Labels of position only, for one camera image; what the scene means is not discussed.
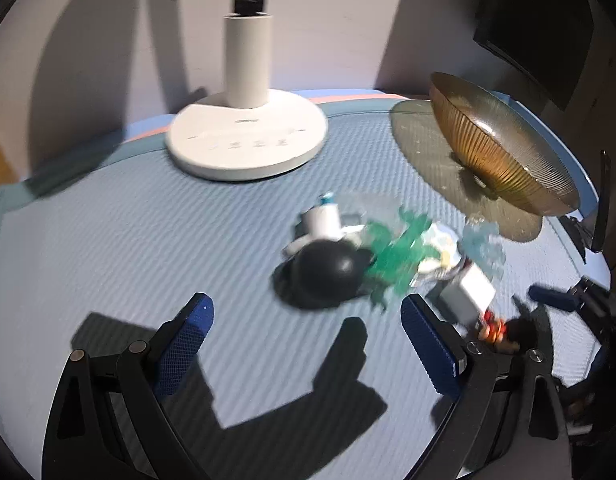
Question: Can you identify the white small bottle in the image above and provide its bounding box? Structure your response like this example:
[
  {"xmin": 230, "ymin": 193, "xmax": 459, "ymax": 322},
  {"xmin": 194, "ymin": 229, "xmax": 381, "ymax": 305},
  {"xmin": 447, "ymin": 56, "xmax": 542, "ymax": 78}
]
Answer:
[{"xmin": 283, "ymin": 192, "xmax": 361, "ymax": 256}]

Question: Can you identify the dark wall monitor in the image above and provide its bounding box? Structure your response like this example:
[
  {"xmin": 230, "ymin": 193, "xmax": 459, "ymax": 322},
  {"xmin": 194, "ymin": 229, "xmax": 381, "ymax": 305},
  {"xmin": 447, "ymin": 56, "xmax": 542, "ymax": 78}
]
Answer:
[{"xmin": 473, "ymin": 0, "xmax": 596, "ymax": 111}]

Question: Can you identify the white charger plug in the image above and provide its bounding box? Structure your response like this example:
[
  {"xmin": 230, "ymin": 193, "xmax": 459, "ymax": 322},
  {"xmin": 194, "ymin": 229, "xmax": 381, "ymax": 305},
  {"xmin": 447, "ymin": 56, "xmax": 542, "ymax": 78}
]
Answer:
[{"xmin": 438, "ymin": 262, "xmax": 496, "ymax": 323}]

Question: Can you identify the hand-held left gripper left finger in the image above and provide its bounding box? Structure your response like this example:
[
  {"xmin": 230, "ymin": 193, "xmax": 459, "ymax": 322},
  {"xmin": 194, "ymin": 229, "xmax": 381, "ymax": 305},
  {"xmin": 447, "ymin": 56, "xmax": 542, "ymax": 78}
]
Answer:
[{"xmin": 40, "ymin": 292, "xmax": 215, "ymax": 480}]

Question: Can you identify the pale blue translucent figure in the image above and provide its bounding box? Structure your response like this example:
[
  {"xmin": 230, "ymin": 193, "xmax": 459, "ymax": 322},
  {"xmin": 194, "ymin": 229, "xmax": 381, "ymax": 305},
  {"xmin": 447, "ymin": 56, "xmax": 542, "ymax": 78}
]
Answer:
[{"xmin": 460, "ymin": 215, "xmax": 506, "ymax": 281}]

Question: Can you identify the black helmet toy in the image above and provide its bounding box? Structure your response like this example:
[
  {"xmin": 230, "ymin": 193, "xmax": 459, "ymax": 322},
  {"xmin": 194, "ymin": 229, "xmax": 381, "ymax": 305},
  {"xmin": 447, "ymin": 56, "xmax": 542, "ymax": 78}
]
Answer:
[{"xmin": 273, "ymin": 240, "xmax": 376, "ymax": 310}]

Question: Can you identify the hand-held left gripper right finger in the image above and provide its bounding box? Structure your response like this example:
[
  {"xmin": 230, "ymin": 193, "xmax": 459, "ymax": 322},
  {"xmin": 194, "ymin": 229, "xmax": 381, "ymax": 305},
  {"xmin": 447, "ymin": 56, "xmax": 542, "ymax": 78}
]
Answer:
[{"xmin": 400, "ymin": 294, "xmax": 574, "ymax": 480}]

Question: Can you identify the amber ribbed glass bowl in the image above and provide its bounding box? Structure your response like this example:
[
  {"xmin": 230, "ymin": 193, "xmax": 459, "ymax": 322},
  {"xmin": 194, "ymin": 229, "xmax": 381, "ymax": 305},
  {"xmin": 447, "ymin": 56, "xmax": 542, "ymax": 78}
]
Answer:
[{"xmin": 429, "ymin": 72, "xmax": 581, "ymax": 217}]

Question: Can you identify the white desk lamp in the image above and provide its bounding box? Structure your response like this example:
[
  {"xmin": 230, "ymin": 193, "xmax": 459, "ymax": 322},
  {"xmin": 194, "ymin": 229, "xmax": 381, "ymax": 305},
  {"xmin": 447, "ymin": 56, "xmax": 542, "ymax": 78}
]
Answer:
[{"xmin": 167, "ymin": 0, "xmax": 329, "ymax": 182}]

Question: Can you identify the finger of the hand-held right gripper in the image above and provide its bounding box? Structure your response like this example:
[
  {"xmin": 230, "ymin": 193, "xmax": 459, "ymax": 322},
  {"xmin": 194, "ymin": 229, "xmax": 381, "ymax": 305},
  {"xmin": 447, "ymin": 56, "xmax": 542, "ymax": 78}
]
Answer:
[{"xmin": 528, "ymin": 284, "xmax": 586, "ymax": 313}]

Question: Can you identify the red figure with black hair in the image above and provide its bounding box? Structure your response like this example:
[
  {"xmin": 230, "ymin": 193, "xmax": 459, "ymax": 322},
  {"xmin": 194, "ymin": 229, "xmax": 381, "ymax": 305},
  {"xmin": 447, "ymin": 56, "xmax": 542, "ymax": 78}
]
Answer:
[{"xmin": 475, "ymin": 305, "xmax": 556, "ymax": 358}]

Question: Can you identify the blue textured mat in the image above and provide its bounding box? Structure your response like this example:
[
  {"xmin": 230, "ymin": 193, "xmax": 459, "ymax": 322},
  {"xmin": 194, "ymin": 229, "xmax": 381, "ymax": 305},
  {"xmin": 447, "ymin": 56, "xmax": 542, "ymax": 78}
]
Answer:
[{"xmin": 0, "ymin": 92, "xmax": 616, "ymax": 480}]

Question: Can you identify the teal translucent toy figure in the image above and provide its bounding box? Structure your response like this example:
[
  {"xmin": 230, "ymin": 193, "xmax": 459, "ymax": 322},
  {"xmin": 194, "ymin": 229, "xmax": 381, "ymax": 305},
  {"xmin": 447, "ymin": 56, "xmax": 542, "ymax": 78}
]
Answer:
[{"xmin": 360, "ymin": 205, "xmax": 436, "ymax": 311}]

